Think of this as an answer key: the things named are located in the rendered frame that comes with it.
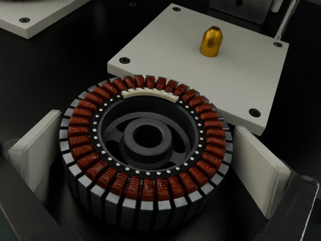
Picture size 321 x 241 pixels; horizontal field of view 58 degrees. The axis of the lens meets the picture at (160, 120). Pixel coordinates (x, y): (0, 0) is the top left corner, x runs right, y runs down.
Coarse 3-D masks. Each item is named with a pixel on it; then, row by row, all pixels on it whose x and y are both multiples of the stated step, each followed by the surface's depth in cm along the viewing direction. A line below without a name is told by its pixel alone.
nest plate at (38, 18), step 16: (0, 0) 31; (16, 0) 32; (32, 0) 32; (48, 0) 33; (64, 0) 33; (80, 0) 34; (0, 16) 29; (16, 16) 30; (32, 16) 30; (48, 16) 31; (64, 16) 33; (16, 32) 29; (32, 32) 29
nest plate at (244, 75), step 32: (160, 32) 31; (192, 32) 32; (224, 32) 33; (256, 32) 34; (128, 64) 27; (160, 64) 27; (192, 64) 28; (224, 64) 29; (256, 64) 29; (224, 96) 25; (256, 96) 26; (256, 128) 24
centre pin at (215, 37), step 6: (210, 30) 28; (216, 30) 28; (204, 36) 28; (210, 36) 28; (216, 36) 28; (222, 36) 28; (204, 42) 28; (210, 42) 28; (216, 42) 28; (204, 48) 29; (210, 48) 28; (216, 48) 29; (204, 54) 29; (210, 54) 29; (216, 54) 29
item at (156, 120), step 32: (96, 96) 20; (128, 96) 21; (160, 96) 21; (192, 96) 21; (64, 128) 18; (96, 128) 18; (128, 128) 20; (160, 128) 20; (192, 128) 20; (224, 128) 20; (64, 160) 17; (96, 160) 17; (128, 160) 19; (160, 160) 19; (192, 160) 18; (224, 160) 18; (96, 192) 15; (128, 192) 15; (160, 192) 16; (192, 192) 16; (128, 224) 17; (160, 224) 17
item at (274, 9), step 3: (273, 0) 37; (276, 0) 36; (279, 0) 36; (282, 0) 36; (273, 3) 37; (276, 3) 36; (279, 3) 36; (273, 6) 37; (276, 6) 36; (279, 6) 37; (270, 9) 37; (273, 9) 37; (276, 9) 37; (270, 12) 37; (273, 12) 37
